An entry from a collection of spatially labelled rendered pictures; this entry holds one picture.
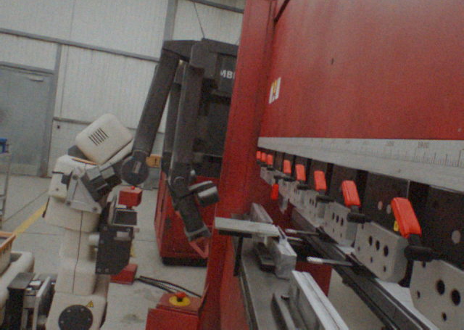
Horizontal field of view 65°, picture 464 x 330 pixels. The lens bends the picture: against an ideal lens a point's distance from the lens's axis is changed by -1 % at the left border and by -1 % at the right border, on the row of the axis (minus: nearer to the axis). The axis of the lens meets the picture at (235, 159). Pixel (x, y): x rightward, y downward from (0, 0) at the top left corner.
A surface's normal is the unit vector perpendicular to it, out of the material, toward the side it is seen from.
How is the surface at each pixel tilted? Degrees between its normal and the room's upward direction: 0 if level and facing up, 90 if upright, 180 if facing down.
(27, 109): 90
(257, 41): 90
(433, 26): 90
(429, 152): 90
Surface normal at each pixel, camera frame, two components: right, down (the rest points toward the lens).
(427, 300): -0.99, -0.14
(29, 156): 0.26, 0.09
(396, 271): 0.06, 0.06
